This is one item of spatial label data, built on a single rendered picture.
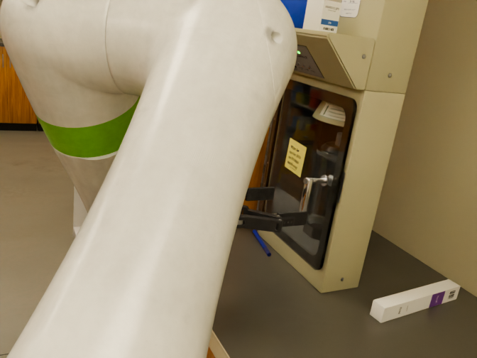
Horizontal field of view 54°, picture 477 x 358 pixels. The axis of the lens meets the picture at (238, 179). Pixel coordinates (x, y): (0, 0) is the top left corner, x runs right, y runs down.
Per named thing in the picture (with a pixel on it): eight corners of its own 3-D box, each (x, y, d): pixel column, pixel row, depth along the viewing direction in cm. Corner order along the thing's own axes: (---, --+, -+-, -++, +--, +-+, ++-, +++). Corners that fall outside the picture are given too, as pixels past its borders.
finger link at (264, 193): (246, 201, 104) (245, 199, 105) (272, 199, 107) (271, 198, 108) (248, 188, 103) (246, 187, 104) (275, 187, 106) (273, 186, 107)
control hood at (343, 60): (282, 68, 120) (289, 28, 117) (365, 91, 93) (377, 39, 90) (243, 64, 115) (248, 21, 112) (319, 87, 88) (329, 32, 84)
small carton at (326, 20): (319, 31, 100) (324, 1, 98) (336, 33, 96) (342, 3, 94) (302, 28, 97) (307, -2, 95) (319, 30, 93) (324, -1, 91)
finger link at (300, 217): (277, 212, 93) (279, 213, 92) (306, 210, 96) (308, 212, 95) (275, 225, 94) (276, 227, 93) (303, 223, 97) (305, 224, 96)
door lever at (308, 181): (321, 217, 105) (314, 212, 107) (329, 177, 102) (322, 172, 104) (301, 218, 103) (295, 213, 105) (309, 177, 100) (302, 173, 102)
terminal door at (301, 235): (259, 218, 132) (282, 76, 120) (321, 273, 107) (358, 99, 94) (257, 218, 132) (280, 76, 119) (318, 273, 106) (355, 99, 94)
